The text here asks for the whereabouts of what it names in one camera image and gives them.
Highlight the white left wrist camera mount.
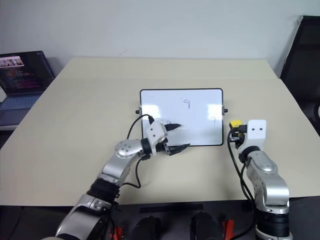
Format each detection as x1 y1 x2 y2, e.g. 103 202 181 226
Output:
145 119 169 154

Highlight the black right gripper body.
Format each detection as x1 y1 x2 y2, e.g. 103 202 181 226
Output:
235 124 249 149

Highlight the yellow whiteboard eraser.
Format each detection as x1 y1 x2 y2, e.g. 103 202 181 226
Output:
229 119 245 142

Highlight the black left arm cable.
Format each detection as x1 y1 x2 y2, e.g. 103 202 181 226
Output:
116 114 155 189

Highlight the dark rounded shape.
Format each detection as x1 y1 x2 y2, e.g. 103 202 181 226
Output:
189 211 224 240
131 215 162 240

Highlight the red clamp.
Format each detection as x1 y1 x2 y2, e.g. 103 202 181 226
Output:
219 216 236 239
112 225 125 240

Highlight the open laptop computer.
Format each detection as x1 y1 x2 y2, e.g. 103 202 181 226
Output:
0 50 56 127

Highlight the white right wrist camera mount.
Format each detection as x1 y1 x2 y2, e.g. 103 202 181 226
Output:
240 119 267 151

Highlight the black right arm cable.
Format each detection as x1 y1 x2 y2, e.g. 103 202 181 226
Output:
226 129 259 209

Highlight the black-framed whiteboard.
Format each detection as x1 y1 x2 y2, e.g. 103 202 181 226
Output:
139 87 224 147

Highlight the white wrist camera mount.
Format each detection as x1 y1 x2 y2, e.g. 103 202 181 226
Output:
240 119 267 151
145 119 169 154

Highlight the black chair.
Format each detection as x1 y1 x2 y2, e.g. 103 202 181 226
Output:
279 15 320 126

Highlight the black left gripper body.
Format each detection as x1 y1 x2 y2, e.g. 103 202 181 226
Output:
155 123 176 157

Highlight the black flat strip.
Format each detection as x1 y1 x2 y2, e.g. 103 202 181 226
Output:
139 204 205 214

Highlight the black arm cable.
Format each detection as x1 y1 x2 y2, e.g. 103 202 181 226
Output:
116 114 155 189
226 129 259 209

